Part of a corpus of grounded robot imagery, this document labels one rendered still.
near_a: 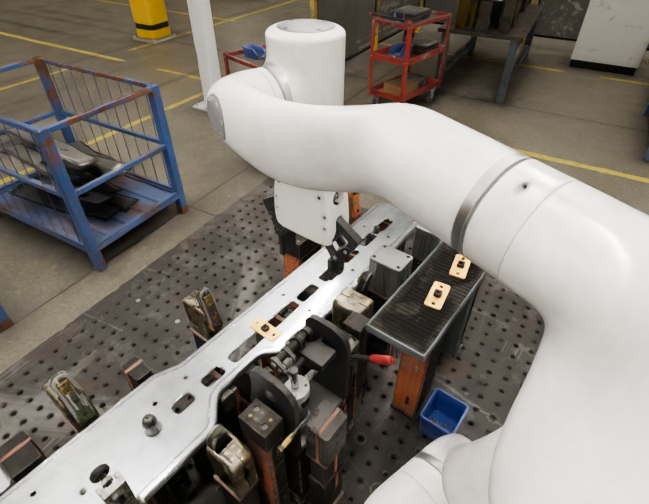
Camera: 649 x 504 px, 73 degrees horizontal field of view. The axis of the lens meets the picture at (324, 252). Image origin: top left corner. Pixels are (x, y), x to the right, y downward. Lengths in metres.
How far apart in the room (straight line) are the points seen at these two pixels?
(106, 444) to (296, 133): 0.83
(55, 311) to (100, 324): 1.25
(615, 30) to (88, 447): 6.99
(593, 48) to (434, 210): 6.92
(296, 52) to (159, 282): 1.44
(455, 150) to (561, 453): 0.22
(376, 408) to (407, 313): 0.47
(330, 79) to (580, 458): 0.39
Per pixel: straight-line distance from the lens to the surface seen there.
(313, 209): 0.56
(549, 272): 0.31
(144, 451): 1.03
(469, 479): 0.55
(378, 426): 1.34
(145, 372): 1.16
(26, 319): 3.01
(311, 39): 0.47
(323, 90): 0.49
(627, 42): 7.22
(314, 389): 1.08
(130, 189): 3.55
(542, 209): 0.32
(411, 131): 0.38
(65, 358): 1.70
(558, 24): 8.05
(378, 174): 0.39
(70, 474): 1.07
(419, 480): 0.73
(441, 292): 1.02
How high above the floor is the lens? 1.87
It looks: 40 degrees down
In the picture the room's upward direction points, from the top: straight up
